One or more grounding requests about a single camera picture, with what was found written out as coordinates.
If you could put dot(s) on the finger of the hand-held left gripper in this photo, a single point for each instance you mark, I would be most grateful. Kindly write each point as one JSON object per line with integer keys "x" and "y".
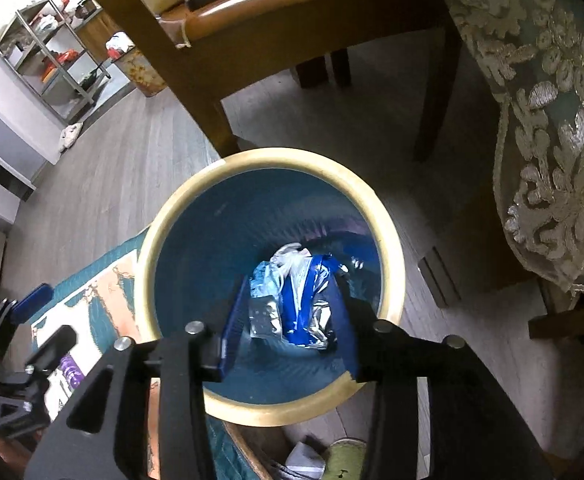
{"x": 34, "y": 297}
{"x": 51, "y": 347}

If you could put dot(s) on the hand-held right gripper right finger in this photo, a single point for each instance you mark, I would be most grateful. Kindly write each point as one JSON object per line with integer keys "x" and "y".
{"x": 349, "y": 325}

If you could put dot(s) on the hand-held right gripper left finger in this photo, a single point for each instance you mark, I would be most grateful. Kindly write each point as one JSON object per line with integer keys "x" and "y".
{"x": 234, "y": 325}

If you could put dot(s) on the clear plastic bag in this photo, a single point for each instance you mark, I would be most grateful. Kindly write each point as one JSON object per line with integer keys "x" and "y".
{"x": 267, "y": 290}

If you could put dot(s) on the blue foil wrapper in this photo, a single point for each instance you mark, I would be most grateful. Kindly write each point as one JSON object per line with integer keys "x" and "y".
{"x": 304, "y": 305}

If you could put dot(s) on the blue bin with cream rim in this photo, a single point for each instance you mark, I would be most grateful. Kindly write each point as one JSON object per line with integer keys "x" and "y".
{"x": 196, "y": 220}

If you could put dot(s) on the floral trash can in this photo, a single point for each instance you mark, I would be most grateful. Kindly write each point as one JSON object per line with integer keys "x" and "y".
{"x": 141, "y": 70}

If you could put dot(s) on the purple wrapper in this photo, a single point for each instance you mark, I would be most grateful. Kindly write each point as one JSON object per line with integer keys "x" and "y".
{"x": 69, "y": 370}

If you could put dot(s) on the teal orange printed mat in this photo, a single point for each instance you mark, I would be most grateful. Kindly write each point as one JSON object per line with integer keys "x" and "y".
{"x": 101, "y": 280}

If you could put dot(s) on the green slipper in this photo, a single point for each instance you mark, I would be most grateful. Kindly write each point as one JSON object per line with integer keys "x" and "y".
{"x": 344, "y": 455}

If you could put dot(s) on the white slipper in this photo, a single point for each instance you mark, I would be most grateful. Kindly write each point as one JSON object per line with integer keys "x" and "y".
{"x": 69, "y": 132}

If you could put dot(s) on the red basin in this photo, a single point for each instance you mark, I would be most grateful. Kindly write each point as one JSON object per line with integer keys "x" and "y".
{"x": 64, "y": 57}

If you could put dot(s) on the metal shelf with red basin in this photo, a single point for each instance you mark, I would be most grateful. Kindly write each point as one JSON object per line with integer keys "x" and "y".
{"x": 74, "y": 32}

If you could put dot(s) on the white red plastic bag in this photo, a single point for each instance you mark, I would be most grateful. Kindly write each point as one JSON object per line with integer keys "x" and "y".
{"x": 116, "y": 42}

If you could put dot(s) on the wooden chair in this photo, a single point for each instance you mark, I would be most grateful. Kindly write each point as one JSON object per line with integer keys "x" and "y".
{"x": 121, "y": 25}

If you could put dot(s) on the green embroidered tablecloth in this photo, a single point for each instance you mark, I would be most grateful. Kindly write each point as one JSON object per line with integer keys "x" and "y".
{"x": 547, "y": 110}

